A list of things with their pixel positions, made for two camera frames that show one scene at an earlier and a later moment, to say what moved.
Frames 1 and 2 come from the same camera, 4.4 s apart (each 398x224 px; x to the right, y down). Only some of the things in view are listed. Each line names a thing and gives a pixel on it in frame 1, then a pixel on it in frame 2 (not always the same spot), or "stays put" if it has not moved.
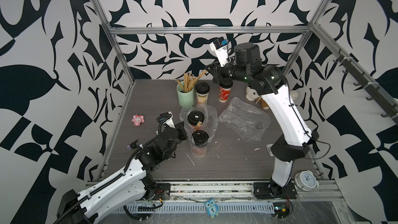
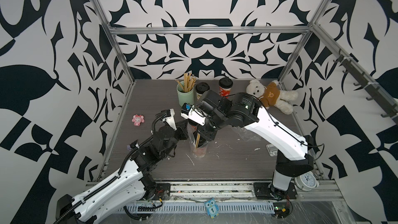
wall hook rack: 374,88 stays put
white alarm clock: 306,180 stays put
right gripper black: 216,70 -> 205,134
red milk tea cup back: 225,87 stays put
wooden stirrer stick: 201,75 -> 197,140
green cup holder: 185,95 stays put
